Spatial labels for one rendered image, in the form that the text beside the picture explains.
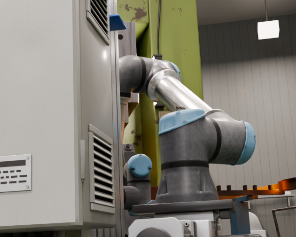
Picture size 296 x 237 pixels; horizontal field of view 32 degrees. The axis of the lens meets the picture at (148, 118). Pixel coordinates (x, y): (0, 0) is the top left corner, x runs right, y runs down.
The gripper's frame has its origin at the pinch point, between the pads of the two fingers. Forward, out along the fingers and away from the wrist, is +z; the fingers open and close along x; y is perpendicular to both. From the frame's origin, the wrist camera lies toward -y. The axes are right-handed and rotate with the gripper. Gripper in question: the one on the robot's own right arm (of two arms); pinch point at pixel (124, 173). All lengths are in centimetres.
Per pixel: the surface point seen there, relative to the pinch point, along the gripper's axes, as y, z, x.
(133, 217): 15.7, 24.7, 6.8
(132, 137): -30, 79, 17
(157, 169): -8, 45, 23
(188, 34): -77, 45, 43
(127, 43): -66, 31, 8
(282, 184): 6, 0, 64
